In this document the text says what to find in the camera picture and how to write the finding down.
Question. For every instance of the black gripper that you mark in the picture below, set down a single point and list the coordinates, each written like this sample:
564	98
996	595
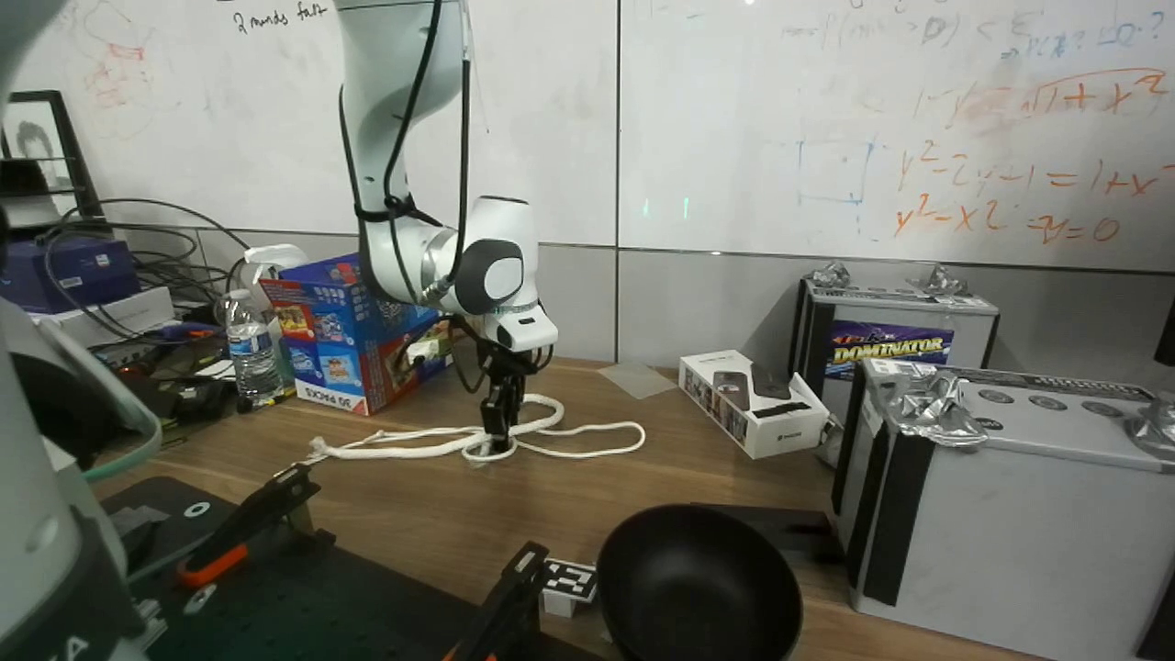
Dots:
503	376

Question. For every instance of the blue printed cardboard box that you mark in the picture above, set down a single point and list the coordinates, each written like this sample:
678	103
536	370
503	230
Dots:
341	334

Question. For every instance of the small white product box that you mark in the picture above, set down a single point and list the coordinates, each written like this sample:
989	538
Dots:
766	425

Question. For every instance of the black white fiducial tag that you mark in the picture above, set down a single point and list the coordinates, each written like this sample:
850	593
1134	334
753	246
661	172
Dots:
571	585

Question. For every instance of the clear water bottle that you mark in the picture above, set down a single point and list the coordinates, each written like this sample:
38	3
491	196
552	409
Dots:
254	353

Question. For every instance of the crumpled aluminium foil piece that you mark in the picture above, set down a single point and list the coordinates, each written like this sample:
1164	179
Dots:
931	404
942	283
830	282

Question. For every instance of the small grey labelled battery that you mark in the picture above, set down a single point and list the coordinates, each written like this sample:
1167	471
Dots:
893	350

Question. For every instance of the blue device case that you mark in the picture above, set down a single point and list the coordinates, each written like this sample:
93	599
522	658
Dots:
76	272

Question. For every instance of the large grey battery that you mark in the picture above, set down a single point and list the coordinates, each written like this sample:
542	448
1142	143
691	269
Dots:
1028	538

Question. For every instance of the black bracket clamp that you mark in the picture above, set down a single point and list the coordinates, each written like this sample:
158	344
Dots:
508	607

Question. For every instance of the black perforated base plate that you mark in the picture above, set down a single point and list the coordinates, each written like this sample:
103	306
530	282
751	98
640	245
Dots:
316	610

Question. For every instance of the black picture frame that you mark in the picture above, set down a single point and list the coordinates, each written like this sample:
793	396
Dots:
23	185

